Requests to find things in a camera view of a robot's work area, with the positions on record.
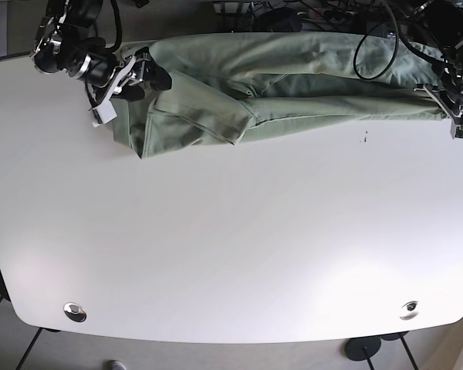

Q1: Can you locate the sage green polo shirt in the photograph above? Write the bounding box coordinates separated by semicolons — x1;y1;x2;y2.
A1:
109;32;445;159

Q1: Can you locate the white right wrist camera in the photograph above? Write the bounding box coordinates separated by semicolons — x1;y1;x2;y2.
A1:
90;101;117;127

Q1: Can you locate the chrome table grommet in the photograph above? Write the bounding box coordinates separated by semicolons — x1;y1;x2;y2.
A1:
63;302;87;323
398;301;420;321

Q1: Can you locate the left chrome table grommet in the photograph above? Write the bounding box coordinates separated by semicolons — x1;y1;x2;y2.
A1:
63;302;87;323

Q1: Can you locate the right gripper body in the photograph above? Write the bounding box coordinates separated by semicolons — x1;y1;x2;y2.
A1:
30;15;151;107

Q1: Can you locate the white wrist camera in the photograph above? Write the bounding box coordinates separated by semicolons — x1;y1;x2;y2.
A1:
90;101;117;127
450;122;463;140

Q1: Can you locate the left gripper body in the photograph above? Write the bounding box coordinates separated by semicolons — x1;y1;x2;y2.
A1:
414;49;463;126

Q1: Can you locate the black power adapter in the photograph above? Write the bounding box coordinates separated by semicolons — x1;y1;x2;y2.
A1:
252;8;302;32

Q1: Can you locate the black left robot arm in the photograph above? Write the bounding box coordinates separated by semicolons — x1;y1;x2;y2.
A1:
350;1;463;138

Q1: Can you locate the right chrome table grommet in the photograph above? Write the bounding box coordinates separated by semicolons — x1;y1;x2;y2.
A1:
398;301;420;321

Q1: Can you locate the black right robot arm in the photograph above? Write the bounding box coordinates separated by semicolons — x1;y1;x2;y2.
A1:
30;1;172;108

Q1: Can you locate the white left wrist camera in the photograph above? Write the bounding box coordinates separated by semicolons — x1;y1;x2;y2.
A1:
450;122;463;140

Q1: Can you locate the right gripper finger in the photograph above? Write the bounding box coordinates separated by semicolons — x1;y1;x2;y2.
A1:
117;86;145;103
148;62;172;91

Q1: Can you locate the grey sneaker shoe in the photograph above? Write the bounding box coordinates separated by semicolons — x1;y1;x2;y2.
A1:
106;360;127;370

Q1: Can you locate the black round stand base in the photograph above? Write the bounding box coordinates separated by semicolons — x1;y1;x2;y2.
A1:
344;336;381;362

